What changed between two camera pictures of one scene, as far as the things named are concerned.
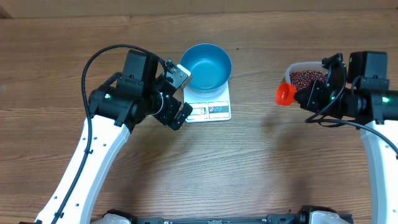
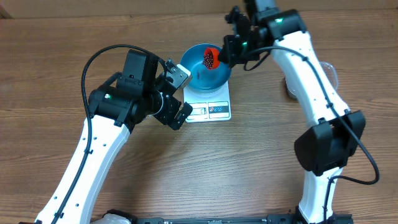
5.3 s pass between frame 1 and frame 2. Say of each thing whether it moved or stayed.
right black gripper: moved
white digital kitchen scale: stayed
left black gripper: stayed
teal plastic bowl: stayed
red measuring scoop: moved
